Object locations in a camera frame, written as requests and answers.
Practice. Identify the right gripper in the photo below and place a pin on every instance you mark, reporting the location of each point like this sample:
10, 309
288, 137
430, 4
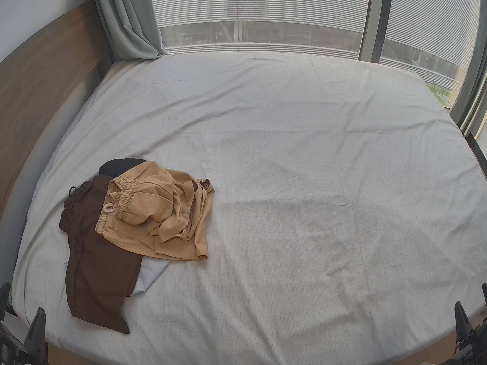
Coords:
475, 350

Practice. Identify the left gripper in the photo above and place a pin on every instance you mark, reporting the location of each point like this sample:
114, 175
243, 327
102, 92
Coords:
15, 354

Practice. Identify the tan shorts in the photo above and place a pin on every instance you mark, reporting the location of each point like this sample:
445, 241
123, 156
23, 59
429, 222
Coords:
159, 211

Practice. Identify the bed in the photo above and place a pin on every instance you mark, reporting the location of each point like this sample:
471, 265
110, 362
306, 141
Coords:
304, 165

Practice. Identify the dark brown shorts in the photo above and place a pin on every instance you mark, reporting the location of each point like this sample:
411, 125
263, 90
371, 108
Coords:
95, 272

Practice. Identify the pale blue garment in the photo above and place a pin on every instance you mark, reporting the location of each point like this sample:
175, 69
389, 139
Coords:
149, 276

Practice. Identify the black garment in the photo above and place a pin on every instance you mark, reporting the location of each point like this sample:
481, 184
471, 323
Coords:
114, 167

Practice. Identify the grey-green curtain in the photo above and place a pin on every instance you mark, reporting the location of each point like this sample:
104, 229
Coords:
125, 21

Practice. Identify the window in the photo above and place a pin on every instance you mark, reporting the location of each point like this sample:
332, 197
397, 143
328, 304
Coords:
266, 6

